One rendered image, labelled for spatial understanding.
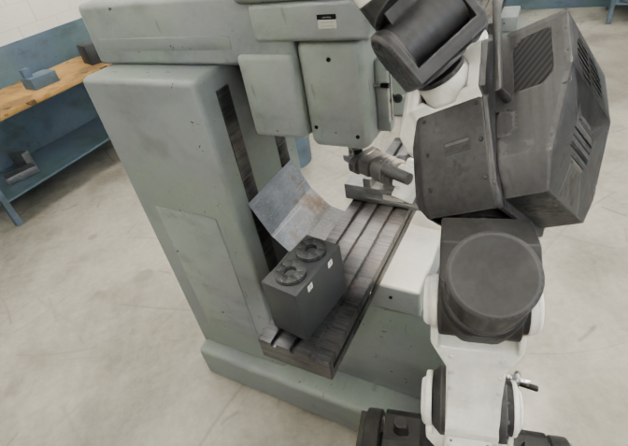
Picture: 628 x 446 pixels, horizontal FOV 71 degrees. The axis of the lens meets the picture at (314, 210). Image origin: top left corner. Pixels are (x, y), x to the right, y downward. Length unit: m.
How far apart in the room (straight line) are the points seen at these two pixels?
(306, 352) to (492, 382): 0.54
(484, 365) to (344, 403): 1.20
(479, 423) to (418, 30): 0.74
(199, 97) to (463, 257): 0.98
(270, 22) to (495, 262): 0.88
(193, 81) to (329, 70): 0.39
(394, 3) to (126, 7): 1.01
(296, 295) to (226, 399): 1.31
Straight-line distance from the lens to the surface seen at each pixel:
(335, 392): 2.05
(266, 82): 1.32
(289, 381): 2.12
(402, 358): 1.82
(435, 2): 0.76
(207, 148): 1.43
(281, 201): 1.69
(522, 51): 0.82
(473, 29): 0.76
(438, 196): 0.76
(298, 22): 1.21
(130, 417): 2.57
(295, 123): 1.33
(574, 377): 2.43
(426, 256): 1.61
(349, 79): 1.21
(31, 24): 5.55
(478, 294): 0.58
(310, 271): 1.21
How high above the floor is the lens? 1.95
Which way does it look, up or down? 36 degrees down
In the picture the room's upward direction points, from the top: 11 degrees counter-clockwise
